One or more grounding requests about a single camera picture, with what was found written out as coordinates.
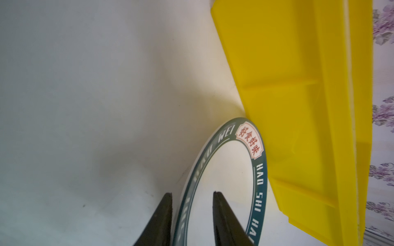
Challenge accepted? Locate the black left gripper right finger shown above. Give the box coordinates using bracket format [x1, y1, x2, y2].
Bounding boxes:
[212, 191, 253, 246]

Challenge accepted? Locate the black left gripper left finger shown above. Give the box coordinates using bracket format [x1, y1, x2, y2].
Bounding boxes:
[134, 193, 173, 246]

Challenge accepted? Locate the green rim lettered plate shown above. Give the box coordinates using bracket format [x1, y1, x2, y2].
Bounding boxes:
[172, 117, 267, 246]

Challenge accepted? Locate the yellow plastic bin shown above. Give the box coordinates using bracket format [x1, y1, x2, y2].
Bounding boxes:
[211, 1, 372, 246]

